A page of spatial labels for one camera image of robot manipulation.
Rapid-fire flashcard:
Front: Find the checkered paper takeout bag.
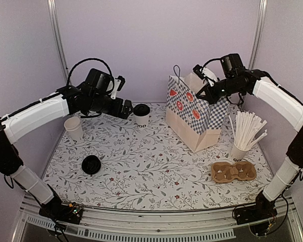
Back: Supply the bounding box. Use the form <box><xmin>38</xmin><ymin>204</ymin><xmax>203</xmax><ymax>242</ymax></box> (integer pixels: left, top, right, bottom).
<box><xmin>166</xmin><ymin>73</ymin><xmax>230</xmax><ymax>153</ymax></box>

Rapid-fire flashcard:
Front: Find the aluminium table edge rail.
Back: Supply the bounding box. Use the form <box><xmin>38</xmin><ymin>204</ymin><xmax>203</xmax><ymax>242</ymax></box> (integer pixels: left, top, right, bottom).
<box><xmin>20</xmin><ymin>195</ymin><xmax>303</xmax><ymax>241</ymax></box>

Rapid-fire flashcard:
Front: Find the right aluminium frame post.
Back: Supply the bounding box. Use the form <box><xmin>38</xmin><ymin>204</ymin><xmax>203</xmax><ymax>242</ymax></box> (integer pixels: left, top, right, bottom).
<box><xmin>248</xmin><ymin>0</ymin><xmax>268</xmax><ymax>69</ymax></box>

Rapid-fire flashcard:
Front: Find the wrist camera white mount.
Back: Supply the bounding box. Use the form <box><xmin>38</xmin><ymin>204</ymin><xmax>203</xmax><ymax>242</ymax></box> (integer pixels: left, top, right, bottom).
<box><xmin>193</xmin><ymin>65</ymin><xmax>219</xmax><ymax>86</ymax></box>
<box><xmin>111</xmin><ymin>76</ymin><xmax>125</xmax><ymax>99</ymax></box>

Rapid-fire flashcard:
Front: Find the aluminium frame post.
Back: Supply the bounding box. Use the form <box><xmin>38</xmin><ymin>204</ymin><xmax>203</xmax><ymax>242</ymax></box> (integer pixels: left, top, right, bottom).
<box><xmin>47</xmin><ymin>0</ymin><xmax>69</xmax><ymax>82</ymax></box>
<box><xmin>248</xmin><ymin>0</ymin><xmax>268</xmax><ymax>69</ymax></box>

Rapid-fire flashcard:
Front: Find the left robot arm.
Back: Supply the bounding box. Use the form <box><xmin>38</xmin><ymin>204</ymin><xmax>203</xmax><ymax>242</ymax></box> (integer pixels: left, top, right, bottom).
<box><xmin>0</xmin><ymin>69</ymin><xmax>132</xmax><ymax>219</ymax></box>

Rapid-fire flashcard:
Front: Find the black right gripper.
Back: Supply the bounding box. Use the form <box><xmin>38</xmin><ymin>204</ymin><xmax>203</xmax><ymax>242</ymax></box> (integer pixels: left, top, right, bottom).
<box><xmin>196</xmin><ymin>76</ymin><xmax>243</xmax><ymax>105</ymax></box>

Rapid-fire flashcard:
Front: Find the black plastic cup lid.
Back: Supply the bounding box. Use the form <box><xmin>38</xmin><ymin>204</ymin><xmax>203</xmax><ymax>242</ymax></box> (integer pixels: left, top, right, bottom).
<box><xmin>133</xmin><ymin>103</ymin><xmax>150</xmax><ymax>117</ymax></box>

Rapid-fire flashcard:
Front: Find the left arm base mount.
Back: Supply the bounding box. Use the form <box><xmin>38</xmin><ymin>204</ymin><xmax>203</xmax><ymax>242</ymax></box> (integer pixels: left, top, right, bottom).
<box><xmin>39</xmin><ymin>201</ymin><xmax>83</xmax><ymax>224</ymax></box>

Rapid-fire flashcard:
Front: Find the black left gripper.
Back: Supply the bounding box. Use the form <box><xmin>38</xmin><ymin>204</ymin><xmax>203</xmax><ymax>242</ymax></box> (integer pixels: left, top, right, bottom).
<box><xmin>89</xmin><ymin>93</ymin><xmax>134</xmax><ymax>119</ymax></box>

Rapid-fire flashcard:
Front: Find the floral patterned table mat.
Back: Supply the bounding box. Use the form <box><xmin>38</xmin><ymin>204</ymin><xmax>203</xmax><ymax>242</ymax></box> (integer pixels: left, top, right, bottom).
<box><xmin>43</xmin><ymin>103</ymin><xmax>272</xmax><ymax>211</ymax></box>

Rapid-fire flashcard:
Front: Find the white cup holding straws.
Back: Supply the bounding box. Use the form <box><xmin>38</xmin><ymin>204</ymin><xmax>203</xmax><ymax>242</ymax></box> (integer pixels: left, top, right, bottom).
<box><xmin>230</xmin><ymin>144</ymin><xmax>249</xmax><ymax>162</ymax></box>

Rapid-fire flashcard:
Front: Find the white paper coffee cup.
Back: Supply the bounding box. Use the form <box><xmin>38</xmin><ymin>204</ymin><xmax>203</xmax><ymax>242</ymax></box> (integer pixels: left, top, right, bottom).
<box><xmin>134</xmin><ymin>114</ymin><xmax>149</xmax><ymax>129</ymax></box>

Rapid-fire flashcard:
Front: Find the bundle of white wrapped straws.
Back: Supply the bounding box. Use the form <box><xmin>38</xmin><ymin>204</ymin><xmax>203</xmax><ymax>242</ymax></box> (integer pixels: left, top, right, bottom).
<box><xmin>229</xmin><ymin>111</ymin><xmax>268</xmax><ymax>151</ymax></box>

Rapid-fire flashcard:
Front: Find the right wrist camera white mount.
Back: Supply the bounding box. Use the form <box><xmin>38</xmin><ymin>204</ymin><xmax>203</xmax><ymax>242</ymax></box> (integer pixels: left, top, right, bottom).
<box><xmin>193</xmin><ymin>65</ymin><xmax>219</xmax><ymax>86</ymax></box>

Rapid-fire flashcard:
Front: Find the grey slotted cable duct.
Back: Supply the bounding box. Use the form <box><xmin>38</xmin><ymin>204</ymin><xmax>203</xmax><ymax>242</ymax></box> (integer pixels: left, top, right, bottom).
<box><xmin>26</xmin><ymin>210</ymin><xmax>237</xmax><ymax>241</ymax></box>

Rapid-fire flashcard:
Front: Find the stack of black cup lids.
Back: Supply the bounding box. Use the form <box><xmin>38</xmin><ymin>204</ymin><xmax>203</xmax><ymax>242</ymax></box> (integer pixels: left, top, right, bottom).
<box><xmin>81</xmin><ymin>155</ymin><xmax>102</xmax><ymax>175</ymax></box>

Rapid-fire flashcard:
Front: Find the stack of white paper cups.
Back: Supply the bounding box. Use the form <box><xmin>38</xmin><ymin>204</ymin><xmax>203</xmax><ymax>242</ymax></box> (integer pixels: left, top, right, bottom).
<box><xmin>64</xmin><ymin>116</ymin><xmax>84</xmax><ymax>143</ymax></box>

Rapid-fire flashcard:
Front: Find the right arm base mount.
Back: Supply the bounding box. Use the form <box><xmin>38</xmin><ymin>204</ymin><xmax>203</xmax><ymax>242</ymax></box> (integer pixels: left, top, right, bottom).
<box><xmin>232</xmin><ymin>202</ymin><xmax>277</xmax><ymax>225</ymax></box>

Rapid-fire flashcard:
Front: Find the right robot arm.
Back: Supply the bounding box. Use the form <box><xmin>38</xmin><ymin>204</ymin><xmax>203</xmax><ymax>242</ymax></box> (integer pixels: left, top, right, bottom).
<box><xmin>193</xmin><ymin>53</ymin><xmax>303</xmax><ymax>220</ymax></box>

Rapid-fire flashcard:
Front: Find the brown cardboard cup carrier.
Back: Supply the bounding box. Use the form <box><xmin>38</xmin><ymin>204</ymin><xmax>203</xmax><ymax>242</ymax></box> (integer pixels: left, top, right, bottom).
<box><xmin>211</xmin><ymin>161</ymin><xmax>257</xmax><ymax>184</ymax></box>

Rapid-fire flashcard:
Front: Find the left aluminium frame post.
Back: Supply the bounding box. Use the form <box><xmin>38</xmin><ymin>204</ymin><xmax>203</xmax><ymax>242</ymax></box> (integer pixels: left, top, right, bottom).
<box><xmin>47</xmin><ymin>0</ymin><xmax>69</xmax><ymax>82</ymax></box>

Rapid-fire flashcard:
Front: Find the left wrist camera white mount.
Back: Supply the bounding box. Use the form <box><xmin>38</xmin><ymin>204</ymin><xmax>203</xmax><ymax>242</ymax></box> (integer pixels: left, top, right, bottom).
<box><xmin>111</xmin><ymin>76</ymin><xmax>125</xmax><ymax>99</ymax></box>

